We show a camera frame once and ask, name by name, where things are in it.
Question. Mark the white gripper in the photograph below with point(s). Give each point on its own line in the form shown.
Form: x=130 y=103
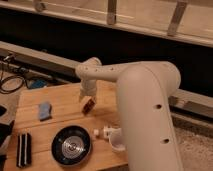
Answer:
x=88 y=88

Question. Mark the blue box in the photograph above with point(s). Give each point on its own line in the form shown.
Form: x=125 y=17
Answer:
x=36 y=83

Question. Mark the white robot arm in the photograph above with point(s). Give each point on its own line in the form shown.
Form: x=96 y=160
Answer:
x=142 y=92

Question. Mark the dark red pepper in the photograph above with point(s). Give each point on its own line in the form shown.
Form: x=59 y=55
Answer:
x=87 y=107

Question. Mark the white plastic cup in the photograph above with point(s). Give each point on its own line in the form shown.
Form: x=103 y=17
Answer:
x=116 y=141

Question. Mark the black and white striped block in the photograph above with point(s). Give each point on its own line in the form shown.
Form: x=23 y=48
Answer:
x=23 y=157

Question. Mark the white toy faucet piece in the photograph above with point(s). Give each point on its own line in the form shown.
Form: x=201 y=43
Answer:
x=106 y=131

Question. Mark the wooden board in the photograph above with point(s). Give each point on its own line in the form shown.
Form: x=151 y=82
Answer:
x=66 y=111

